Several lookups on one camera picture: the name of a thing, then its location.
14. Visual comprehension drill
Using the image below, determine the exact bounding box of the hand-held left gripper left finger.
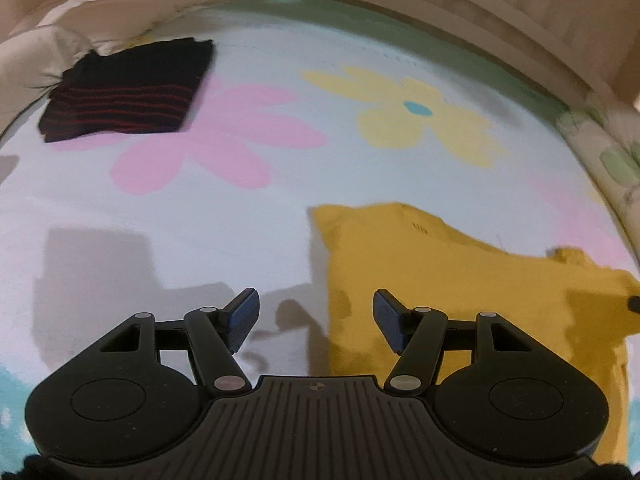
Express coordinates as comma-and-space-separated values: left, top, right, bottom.
97, 287, 262, 397

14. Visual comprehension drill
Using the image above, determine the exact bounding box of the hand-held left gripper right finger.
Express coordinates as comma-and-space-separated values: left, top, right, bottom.
372, 288, 540, 397

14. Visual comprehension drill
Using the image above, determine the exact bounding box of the white pillow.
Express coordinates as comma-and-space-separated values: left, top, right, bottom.
0, 0, 263, 131

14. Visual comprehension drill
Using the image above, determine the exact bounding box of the yellow knit garment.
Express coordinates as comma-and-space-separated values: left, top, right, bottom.
307, 202, 640, 466

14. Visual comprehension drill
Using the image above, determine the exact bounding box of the dark folded striped garment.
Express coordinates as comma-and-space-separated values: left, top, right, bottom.
39, 37, 216, 144

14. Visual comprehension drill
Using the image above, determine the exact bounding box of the floral folded comforter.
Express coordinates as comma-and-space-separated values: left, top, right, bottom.
556, 91, 640, 251

